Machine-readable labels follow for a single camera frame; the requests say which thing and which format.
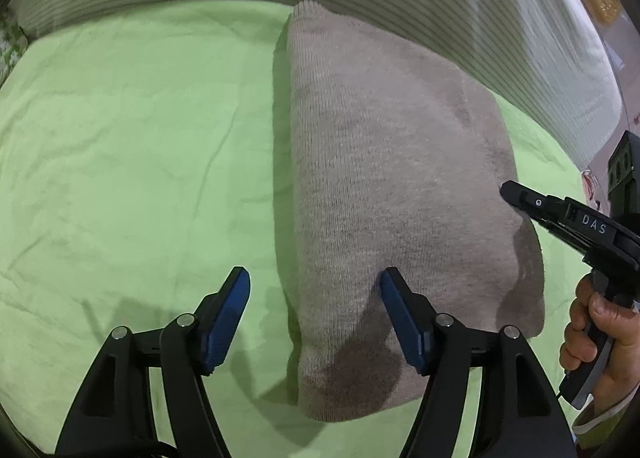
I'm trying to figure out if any green checked printed blanket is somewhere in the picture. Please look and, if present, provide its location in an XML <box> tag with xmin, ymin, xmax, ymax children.
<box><xmin>0</xmin><ymin>13</ymin><xmax>29</xmax><ymax>84</ymax></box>

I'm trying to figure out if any beige patterned knit sweater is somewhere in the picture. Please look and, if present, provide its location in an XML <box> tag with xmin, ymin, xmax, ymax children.
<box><xmin>285</xmin><ymin>0</ymin><xmax>546</xmax><ymax>424</ymax></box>

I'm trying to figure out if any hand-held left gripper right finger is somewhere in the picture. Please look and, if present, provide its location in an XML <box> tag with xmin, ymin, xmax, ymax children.
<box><xmin>378</xmin><ymin>267</ymin><xmax>576</xmax><ymax>458</ymax></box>

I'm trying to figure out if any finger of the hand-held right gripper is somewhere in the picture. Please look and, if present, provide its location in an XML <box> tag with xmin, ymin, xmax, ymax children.
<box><xmin>500</xmin><ymin>179</ymin><xmax>572</xmax><ymax>229</ymax></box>

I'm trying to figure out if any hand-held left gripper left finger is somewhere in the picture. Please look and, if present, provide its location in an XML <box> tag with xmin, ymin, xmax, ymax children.
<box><xmin>54</xmin><ymin>265</ymin><xmax>252</xmax><ymax>458</ymax></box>

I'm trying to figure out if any person's right hand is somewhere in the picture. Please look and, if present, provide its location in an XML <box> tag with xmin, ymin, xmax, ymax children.
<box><xmin>559</xmin><ymin>272</ymin><xmax>640</xmax><ymax>419</ymax></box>

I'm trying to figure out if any green bed sheet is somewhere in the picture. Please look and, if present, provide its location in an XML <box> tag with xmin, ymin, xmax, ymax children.
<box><xmin>0</xmin><ymin>1</ymin><xmax>587</xmax><ymax>458</ymax></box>

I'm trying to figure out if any person's right forearm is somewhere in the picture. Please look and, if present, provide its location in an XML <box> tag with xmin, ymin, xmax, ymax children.
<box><xmin>570</xmin><ymin>385</ymin><xmax>640</xmax><ymax>458</ymax></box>

